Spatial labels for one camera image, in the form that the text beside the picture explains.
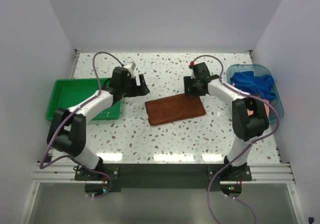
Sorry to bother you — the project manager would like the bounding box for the brown towel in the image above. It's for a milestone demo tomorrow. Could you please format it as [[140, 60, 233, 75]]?
[[145, 94, 206, 126]]

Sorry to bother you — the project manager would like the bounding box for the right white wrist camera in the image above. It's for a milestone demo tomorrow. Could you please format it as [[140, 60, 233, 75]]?
[[189, 61, 199, 79]]

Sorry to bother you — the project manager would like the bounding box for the blue plastic bin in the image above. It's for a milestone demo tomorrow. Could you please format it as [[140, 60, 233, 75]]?
[[226, 64, 284, 119]]

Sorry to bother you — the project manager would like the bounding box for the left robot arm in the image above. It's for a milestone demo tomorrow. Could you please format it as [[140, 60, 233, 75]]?
[[47, 63, 150, 180]]

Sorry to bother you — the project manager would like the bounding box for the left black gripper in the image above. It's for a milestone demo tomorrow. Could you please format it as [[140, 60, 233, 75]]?
[[120, 74, 149, 98]]

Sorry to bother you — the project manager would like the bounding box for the blue towel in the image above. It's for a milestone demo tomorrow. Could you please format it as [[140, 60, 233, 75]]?
[[230, 71, 277, 100]]

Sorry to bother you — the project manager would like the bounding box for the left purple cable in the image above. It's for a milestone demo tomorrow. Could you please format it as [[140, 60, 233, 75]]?
[[39, 52, 126, 199]]

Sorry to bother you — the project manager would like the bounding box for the green plastic tray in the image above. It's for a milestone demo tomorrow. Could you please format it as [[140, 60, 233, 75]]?
[[46, 78, 121, 121]]

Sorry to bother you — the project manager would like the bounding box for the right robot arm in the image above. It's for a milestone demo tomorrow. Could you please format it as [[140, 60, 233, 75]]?
[[183, 62, 269, 180]]

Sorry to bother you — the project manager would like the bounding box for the pink panda towel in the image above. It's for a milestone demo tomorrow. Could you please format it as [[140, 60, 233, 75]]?
[[247, 99, 270, 117]]

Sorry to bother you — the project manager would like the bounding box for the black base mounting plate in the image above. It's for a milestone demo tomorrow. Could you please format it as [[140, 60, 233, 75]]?
[[74, 162, 253, 192]]

